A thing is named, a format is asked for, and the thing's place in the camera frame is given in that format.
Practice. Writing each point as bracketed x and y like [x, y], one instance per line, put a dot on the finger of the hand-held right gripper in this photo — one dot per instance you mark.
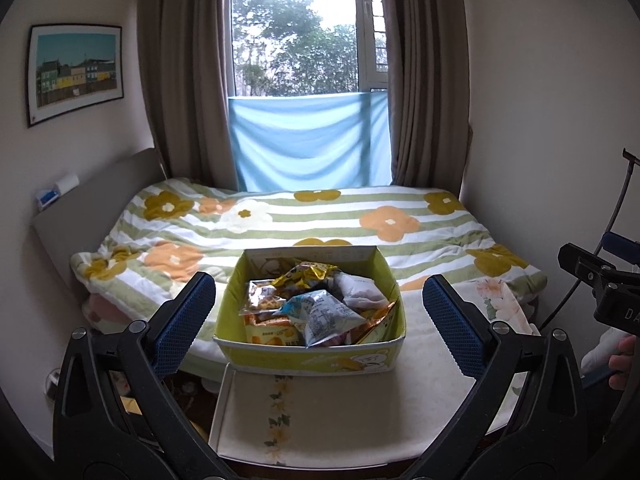
[622, 246]
[580, 262]

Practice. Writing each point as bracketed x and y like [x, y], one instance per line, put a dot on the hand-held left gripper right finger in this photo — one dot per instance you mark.
[455, 325]

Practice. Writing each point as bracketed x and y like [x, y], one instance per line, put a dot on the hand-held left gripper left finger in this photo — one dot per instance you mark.
[182, 325]

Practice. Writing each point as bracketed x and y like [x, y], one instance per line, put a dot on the gold orange snack packet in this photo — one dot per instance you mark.
[382, 317]

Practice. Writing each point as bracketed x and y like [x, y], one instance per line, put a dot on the yellow-green cardboard box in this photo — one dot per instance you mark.
[300, 361]

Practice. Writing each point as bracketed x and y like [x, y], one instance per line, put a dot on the blue-white snack packet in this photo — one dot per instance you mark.
[325, 317]

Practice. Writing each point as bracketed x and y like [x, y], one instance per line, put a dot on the yellow snack packet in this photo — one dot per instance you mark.
[310, 274]

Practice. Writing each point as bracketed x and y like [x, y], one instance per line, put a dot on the person's right hand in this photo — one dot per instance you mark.
[622, 365]

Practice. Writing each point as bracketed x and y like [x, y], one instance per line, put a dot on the pink pillow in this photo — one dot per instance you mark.
[100, 311]

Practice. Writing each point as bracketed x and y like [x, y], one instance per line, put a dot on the black curved stand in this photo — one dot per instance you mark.
[631, 159]

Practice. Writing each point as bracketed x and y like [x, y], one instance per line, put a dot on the cream floral tablecloth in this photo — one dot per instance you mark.
[375, 400]

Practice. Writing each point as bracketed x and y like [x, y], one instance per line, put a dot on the small white object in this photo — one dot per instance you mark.
[53, 380]

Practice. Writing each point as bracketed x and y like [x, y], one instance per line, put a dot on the grey bed headboard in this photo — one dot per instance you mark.
[90, 210]

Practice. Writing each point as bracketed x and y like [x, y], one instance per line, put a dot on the striped floral blanket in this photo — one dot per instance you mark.
[300, 215]

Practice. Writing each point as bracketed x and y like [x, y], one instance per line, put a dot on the small white table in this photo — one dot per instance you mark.
[350, 449]

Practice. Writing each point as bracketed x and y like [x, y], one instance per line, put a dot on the small blue box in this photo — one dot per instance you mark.
[46, 199]

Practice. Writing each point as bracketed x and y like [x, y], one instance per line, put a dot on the light blue cloth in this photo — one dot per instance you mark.
[310, 140]

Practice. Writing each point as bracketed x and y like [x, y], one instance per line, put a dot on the brown curtain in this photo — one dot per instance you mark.
[430, 85]
[190, 70]

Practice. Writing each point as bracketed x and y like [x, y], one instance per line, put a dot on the window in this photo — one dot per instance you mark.
[295, 35]

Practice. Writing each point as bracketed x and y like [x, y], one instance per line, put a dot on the framed wall picture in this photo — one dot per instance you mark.
[75, 72]

